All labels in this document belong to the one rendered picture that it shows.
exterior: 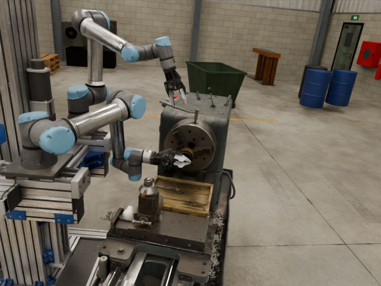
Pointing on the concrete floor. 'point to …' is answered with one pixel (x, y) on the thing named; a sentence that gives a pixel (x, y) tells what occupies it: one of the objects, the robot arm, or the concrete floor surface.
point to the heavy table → (266, 66)
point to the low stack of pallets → (51, 62)
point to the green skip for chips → (215, 79)
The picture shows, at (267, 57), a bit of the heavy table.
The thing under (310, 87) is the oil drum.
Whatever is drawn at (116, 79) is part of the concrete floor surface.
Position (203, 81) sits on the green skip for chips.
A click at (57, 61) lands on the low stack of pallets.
